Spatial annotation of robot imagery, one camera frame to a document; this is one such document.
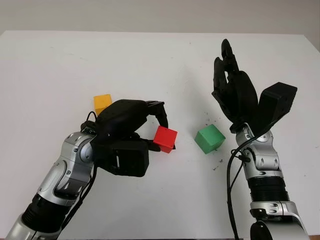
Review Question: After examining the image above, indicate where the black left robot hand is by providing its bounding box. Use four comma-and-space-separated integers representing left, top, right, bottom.
89, 99, 177, 153

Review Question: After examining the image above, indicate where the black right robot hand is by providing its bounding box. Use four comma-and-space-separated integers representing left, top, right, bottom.
211, 39, 260, 131

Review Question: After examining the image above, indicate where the yellow cube block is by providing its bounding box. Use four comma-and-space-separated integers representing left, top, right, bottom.
93, 93, 113, 116

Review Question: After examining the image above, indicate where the red cube block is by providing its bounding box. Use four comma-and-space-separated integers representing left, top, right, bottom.
152, 125, 178, 154

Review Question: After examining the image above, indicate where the green cube block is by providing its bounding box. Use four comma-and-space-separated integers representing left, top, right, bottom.
194, 124, 227, 155

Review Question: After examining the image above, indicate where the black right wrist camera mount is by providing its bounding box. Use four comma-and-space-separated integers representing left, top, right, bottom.
249, 81, 298, 137

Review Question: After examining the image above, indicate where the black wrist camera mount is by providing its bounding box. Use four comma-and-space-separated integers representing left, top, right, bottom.
249, 81, 298, 137
91, 136, 151, 178

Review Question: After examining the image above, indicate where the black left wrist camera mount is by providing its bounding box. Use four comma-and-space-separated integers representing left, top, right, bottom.
91, 136, 151, 178

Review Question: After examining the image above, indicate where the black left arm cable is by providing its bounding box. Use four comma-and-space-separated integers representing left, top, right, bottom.
63, 111, 99, 226

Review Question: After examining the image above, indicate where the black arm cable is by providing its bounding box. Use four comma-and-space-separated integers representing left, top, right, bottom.
226, 132, 254, 240
63, 111, 99, 226

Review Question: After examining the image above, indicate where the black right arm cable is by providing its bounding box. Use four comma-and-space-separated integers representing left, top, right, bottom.
226, 132, 254, 240

